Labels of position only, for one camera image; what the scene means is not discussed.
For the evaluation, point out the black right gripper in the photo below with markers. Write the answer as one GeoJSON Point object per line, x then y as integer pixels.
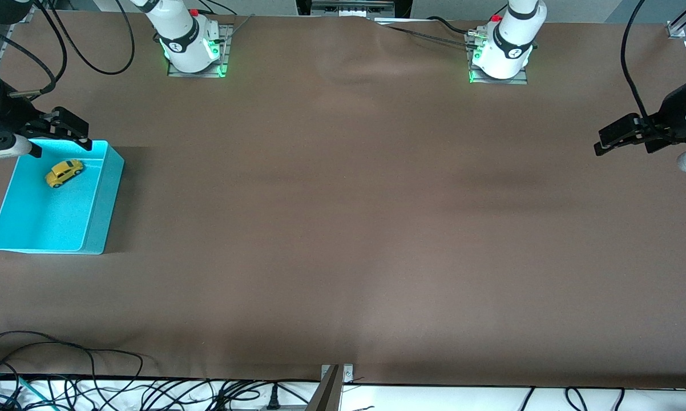
{"type": "Point", "coordinates": [11, 113]}

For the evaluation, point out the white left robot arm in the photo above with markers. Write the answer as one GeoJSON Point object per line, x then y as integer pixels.
{"type": "Point", "coordinates": [508, 51]}

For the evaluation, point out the brown table cover cloth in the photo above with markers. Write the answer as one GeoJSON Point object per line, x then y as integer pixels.
{"type": "Point", "coordinates": [343, 228]}

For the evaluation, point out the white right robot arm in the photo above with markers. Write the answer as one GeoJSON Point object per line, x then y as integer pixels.
{"type": "Point", "coordinates": [183, 40]}

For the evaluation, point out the grey metal bracket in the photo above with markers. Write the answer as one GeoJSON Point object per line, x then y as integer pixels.
{"type": "Point", "coordinates": [354, 7]}

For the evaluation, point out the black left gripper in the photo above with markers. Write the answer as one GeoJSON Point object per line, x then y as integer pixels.
{"type": "Point", "coordinates": [674, 112]}

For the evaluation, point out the black power plug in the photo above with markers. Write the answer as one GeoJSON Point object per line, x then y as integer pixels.
{"type": "Point", "coordinates": [273, 398]}

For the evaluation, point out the aluminium beam with bracket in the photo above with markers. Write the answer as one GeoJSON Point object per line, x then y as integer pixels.
{"type": "Point", "coordinates": [331, 391]}

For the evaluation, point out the yellow beetle toy car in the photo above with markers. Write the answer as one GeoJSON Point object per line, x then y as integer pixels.
{"type": "Point", "coordinates": [63, 173]}

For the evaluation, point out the turquoise plastic bin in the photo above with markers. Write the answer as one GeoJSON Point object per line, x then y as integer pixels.
{"type": "Point", "coordinates": [46, 217]}

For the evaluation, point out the grey metal base plate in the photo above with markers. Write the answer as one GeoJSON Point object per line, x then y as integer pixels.
{"type": "Point", "coordinates": [227, 54]}
{"type": "Point", "coordinates": [523, 77]}

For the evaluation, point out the black equipment box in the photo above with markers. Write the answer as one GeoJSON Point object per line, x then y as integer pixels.
{"type": "Point", "coordinates": [403, 7]}

